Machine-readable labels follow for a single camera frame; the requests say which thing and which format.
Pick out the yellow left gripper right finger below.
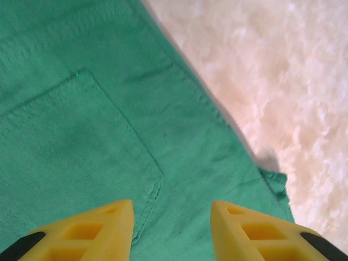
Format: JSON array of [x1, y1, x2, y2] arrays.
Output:
[[211, 200, 348, 261]]

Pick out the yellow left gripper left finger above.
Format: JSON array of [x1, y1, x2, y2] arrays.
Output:
[[0, 199, 135, 261]]

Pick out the green long pants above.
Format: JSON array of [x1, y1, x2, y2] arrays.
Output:
[[0, 0, 296, 261]]

